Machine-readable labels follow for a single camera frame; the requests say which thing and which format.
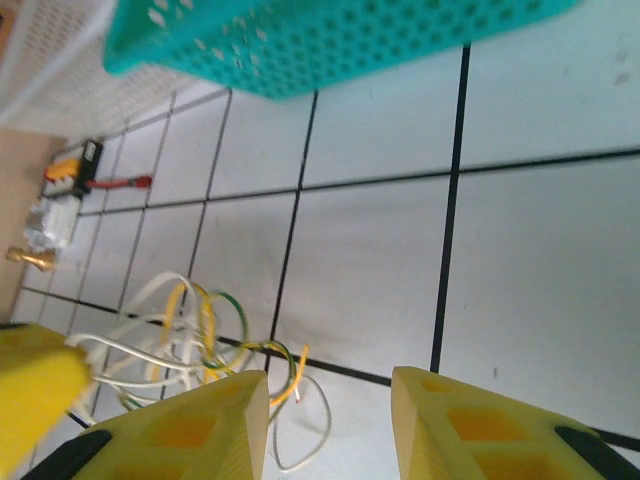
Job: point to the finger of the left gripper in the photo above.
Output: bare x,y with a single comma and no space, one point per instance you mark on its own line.
35,390

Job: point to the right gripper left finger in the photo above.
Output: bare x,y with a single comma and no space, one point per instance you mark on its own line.
190,440

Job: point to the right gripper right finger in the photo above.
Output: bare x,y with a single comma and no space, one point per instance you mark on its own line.
475,440

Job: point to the brass fitting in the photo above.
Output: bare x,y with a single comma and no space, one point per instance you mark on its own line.
30,259

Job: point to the white plastic block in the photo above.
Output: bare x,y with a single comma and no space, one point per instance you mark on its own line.
55,222

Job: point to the black board with yellow connectors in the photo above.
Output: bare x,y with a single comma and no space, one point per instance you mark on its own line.
90,160

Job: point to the white perforated plastic basket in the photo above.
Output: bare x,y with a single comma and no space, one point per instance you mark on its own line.
75,75

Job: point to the teal perforated plastic basket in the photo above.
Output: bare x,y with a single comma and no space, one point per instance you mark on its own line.
300,50

